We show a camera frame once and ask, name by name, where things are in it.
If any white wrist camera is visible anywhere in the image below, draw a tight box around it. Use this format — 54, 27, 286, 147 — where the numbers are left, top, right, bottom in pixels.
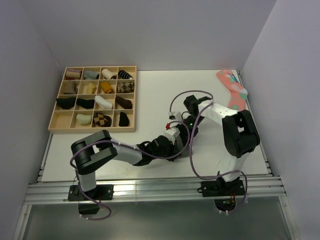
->
163, 123, 180, 145
168, 111, 182, 121

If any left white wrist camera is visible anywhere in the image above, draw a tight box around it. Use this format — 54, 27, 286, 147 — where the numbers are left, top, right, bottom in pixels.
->
163, 123, 180, 145

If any cream rolled sock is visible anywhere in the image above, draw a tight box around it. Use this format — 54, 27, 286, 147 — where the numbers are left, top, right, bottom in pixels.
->
83, 82, 97, 95

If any dark brown rolled sock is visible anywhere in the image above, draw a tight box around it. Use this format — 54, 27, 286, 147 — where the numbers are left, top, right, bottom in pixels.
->
115, 96, 133, 110

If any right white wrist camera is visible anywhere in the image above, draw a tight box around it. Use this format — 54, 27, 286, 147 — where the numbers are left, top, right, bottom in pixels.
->
168, 111, 182, 121

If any pale green rolled sock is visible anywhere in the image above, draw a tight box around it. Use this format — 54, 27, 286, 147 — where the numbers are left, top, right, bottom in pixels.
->
76, 113, 92, 126

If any wooden compartment tray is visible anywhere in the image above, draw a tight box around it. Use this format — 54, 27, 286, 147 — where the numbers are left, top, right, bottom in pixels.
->
48, 65, 138, 134

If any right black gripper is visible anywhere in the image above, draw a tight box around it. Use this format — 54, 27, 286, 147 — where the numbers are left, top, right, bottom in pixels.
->
175, 115, 205, 148

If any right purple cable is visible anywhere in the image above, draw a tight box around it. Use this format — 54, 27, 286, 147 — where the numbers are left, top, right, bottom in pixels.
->
168, 90, 249, 213

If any brown argyle rolled sock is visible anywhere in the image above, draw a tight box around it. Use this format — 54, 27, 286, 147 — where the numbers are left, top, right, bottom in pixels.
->
93, 112, 112, 128

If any beige purple rolled sock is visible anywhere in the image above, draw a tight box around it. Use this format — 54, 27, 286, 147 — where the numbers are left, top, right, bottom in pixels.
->
65, 69, 82, 80

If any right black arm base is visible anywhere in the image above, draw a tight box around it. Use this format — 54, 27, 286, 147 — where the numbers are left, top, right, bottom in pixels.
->
196, 177, 248, 215

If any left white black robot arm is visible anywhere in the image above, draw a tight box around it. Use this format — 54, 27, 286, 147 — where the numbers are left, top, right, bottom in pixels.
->
70, 130, 184, 200

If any white brown rolled sock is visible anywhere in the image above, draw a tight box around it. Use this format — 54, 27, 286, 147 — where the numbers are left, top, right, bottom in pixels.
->
101, 68, 117, 80

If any pink patterned sock pair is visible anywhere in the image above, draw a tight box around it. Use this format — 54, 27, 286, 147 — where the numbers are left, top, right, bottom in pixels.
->
216, 69, 248, 111

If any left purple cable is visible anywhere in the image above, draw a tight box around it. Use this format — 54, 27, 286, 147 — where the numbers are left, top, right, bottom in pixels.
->
69, 122, 191, 221

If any purple cable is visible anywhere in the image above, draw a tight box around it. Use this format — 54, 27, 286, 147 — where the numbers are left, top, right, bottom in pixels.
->
168, 90, 249, 213
69, 122, 191, 221

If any black rolled sock left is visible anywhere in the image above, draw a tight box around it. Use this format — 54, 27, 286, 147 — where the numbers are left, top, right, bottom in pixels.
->
56, 97, 76, 110

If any black rolled sock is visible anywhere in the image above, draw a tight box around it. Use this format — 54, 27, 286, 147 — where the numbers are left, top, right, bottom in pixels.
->
118, 111, 130, 127
56, 97, 76, 110
76, 98, 95, 109

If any taupe rolled sock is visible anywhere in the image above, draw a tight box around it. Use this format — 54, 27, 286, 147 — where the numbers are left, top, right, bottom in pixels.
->
63, 81, 78, 95

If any light blue rolled sock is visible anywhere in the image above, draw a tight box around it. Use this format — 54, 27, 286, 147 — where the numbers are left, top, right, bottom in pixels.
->
83, 70, 100, 80

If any black rolled sock bottom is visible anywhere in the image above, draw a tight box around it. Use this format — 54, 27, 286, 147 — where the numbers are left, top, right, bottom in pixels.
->
118, 111, 130, 127

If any black rolled sock middle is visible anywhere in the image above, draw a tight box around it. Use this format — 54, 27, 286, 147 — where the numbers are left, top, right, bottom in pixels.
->
76, 98, 95, 109

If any brown checkered rolled sock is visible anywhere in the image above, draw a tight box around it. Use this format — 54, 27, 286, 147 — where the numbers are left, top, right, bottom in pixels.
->
117, 81, 135, 94

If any aluminium rail frame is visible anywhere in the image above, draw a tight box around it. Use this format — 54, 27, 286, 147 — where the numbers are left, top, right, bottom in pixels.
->
13, 133, 301, 240

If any black white striped sock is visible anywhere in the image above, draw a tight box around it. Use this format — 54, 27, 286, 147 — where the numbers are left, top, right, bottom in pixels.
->
118, 70, 133, 80

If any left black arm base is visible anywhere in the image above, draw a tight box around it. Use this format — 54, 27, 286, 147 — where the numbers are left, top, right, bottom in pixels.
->
67, 184, 114, 216

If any mustard yellow rolled sock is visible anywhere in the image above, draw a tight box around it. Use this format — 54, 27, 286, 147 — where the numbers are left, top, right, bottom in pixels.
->
100, 82, 114, 94

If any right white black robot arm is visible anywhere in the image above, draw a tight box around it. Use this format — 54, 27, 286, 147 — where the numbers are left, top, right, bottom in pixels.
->
183, 95, 260, 195

